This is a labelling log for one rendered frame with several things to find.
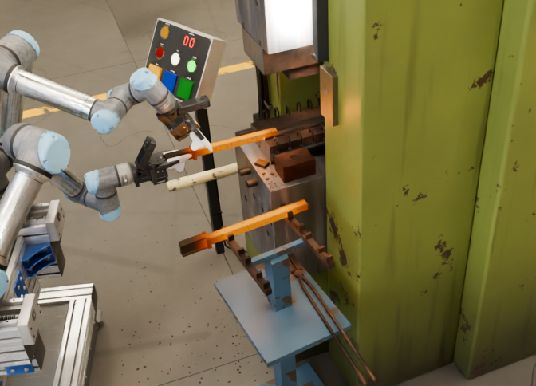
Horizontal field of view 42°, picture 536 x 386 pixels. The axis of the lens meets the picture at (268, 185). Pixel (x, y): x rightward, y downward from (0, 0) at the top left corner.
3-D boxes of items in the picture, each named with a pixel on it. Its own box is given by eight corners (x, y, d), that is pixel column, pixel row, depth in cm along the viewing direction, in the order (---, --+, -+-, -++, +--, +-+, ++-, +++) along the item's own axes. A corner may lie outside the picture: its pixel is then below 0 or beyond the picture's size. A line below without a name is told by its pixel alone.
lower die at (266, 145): (271, 165, 249) (269, 145, 244) (251, 137, 264) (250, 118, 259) (376, 135, 260) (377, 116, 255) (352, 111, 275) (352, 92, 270)
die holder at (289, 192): (277, 286, 263) (269, 191, 236) (243, 226, 292) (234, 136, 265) (409, 243, 277) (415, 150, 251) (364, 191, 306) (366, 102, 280)
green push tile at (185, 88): (188, 101, 277) (193, 83, 275) (175, 95, 281) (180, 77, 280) (191, 101, 279) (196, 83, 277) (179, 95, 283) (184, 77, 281)
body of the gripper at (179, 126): (175, 132, 241) (153, 110, 233) (194, 117, 240) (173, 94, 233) (180, 143, 235) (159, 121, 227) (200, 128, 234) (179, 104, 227)
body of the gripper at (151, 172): (164, 170, 248) (131, 179, 244) (161, 149, 243) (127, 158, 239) (170, 181, 242) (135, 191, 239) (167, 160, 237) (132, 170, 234)
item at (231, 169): (170, 195, 292) (167, 185, 289) (167, 188, 296) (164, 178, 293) (268, 168, 303) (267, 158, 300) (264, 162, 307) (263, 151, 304)
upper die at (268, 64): (264, 75, 228) (262, 49, 222) (243, 51, 243) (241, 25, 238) (380, 48, 239) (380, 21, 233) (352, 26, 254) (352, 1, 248)
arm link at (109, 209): (103, 204, 251) (97, 179, 245) (127, 213, 246) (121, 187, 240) (88, 216, 246) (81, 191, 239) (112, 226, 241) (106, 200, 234)
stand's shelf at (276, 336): (267, 368, 212) (267, 363, 211) (214, 286, 241) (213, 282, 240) (351, 328, 222) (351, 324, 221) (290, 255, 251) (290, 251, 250)
